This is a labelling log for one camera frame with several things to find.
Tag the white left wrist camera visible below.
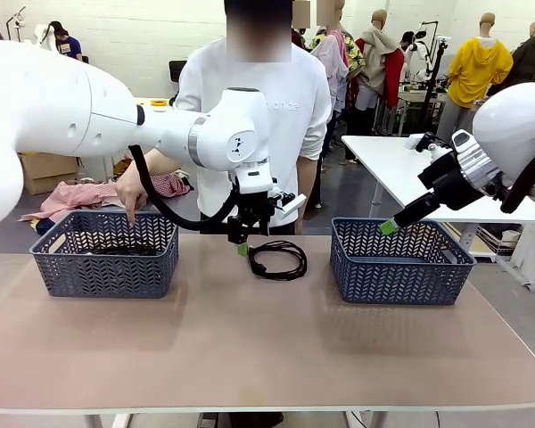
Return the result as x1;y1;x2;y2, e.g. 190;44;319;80
269;189;308;220

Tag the person's right forearm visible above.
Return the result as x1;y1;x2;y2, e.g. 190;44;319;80
140;146;184;184

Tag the person in blue shirt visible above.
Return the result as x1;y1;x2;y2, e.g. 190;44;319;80
48;20;84;63

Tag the black tripod stand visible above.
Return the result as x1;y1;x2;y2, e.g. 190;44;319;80
421;20;451;135

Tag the black cable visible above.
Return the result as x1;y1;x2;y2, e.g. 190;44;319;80
247;240;309;280

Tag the black left arm hose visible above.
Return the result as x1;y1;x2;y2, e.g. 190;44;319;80
128;144;242;233

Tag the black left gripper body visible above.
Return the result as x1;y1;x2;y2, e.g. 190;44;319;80
235;191;276;224

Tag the white side table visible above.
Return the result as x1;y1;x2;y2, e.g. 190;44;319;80
341;132;535;286

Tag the brown cardboard box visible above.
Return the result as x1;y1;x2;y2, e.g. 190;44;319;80
17;151;80;196

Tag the mannequin in beige hoodie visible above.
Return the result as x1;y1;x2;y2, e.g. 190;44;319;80
354;8;406;135

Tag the black chair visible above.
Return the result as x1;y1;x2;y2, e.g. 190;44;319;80
168;60;189;97

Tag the red checked clothes pile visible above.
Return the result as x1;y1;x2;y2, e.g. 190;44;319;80
20;171;193;224

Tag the person in pink shirt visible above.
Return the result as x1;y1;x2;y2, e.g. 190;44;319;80
311;0;352;148

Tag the grey-blue plastic basket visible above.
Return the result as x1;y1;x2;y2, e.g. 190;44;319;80
329;217;478;307
29;210;180;300

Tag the person in white sweatshirt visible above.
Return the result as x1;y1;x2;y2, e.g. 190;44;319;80
173;0;333;236

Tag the person's left forearm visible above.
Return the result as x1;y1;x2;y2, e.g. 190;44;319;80
296;155;318;236

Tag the mannequin in yellow hoodie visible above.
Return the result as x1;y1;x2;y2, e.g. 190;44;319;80
448;12;514;135

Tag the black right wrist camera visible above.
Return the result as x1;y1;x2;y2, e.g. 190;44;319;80
405;132;455;157

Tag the person's right hand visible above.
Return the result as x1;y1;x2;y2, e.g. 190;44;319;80
114;171;152;226

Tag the white humanoid robot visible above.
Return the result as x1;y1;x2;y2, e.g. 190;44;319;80
400;21;436;86

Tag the black right arm hose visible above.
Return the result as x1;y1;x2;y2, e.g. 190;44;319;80
498;146;535;214

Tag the mannequin in dark jacket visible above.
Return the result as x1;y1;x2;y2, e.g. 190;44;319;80
488;20;535;97

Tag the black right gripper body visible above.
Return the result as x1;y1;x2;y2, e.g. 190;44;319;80
417;153;483;210

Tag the black arm hose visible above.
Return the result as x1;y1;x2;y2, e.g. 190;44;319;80
128;144;242;233
498;146;535;214

